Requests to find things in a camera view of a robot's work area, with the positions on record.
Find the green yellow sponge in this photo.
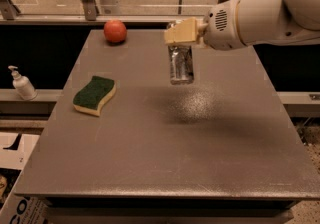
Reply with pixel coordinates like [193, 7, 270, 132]
[73, 76, 116, 117]

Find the white pump bottle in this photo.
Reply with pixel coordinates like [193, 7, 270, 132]
[8, 65, 37, 100]

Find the white cardboard box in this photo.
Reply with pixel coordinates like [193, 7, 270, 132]
[0, 132, 48, 224]

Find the far left metal bracket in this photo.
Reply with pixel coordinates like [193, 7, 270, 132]
[0, 0, 18, 20]

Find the red apple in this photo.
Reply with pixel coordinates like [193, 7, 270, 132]
[104, 20, 127, 43]

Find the silver redbull can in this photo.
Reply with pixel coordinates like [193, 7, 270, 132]
[164, 21, 194, 85]

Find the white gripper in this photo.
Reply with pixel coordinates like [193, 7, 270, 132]
[164, 0, 245, 51]

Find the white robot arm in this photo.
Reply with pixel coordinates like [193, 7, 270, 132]
[164, 0, 320, 51]

